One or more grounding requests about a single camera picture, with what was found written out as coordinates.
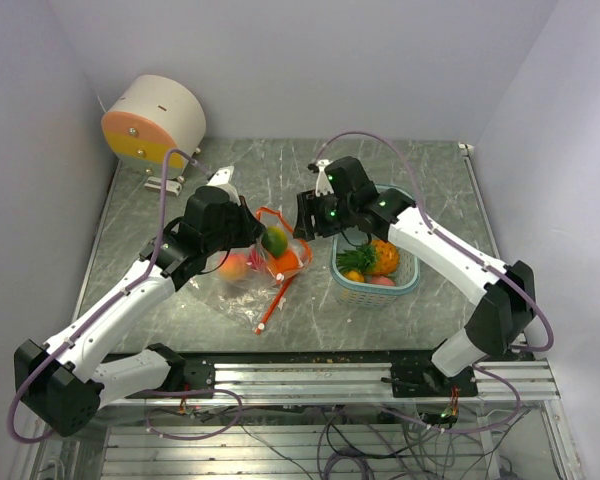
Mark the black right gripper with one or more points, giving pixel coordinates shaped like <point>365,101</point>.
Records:
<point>309,204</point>

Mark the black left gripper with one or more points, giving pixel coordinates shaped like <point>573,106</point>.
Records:
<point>251,228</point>

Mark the toy peach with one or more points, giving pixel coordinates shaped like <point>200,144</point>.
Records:
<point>234,269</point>

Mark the red toy apple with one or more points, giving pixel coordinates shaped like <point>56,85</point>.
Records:
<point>257,261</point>

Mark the green yellow toy mango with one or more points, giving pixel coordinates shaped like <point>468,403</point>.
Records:
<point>274,241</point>

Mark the toy orange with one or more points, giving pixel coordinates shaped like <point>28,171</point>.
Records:
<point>285,266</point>

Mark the clear orange zip top bag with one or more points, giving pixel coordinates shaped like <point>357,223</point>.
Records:
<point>248,284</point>

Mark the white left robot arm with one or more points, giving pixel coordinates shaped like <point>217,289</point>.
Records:
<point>67,379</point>

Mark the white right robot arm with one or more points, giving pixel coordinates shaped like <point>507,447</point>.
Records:
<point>503,295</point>

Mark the small yellow toy fruit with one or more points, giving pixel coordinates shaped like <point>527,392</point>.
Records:
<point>354,276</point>

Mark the toy pineapple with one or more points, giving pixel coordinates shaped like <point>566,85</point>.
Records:
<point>377,258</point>

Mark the light blue plastic basket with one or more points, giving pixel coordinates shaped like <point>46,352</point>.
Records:
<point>406,277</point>

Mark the pink toy fruit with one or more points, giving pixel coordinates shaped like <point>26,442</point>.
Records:
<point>381,280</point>

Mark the white cylindrical drawer box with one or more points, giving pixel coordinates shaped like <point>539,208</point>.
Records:
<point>154,115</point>

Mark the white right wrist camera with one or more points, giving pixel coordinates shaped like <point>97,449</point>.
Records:
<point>323,185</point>

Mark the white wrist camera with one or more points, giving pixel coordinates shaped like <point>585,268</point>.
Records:
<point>323,185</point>
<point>222,179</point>

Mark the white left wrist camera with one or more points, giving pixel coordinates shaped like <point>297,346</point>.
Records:
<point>222,179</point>

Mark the small white metal bracket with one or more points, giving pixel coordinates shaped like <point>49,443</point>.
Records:
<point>172,187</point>

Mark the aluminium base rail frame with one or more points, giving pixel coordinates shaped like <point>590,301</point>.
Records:
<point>300,385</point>

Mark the white corner bracket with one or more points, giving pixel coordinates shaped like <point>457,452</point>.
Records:
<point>466,149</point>

